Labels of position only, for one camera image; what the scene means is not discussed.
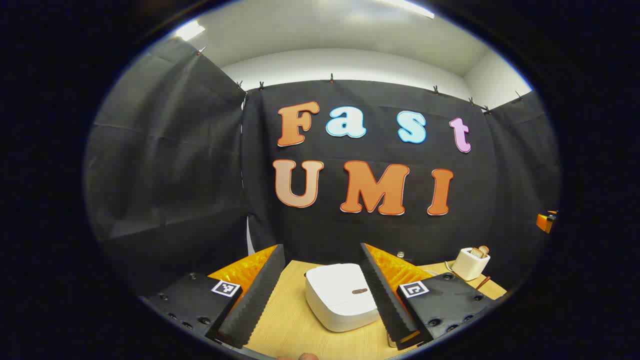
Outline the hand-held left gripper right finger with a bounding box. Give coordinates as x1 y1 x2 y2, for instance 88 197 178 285
360 243 508 351

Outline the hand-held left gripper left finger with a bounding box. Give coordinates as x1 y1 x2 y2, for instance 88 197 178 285
140 244 286 350

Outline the white rice cooker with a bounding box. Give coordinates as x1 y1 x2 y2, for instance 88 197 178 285
305 263 382 333

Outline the white toaster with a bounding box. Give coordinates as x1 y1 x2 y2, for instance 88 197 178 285
452 247 492 282

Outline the black backdrop cloth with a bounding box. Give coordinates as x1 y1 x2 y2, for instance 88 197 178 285
84 37 562 301

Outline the ceiling light panel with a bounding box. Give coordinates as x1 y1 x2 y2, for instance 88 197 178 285
172 20 207 42

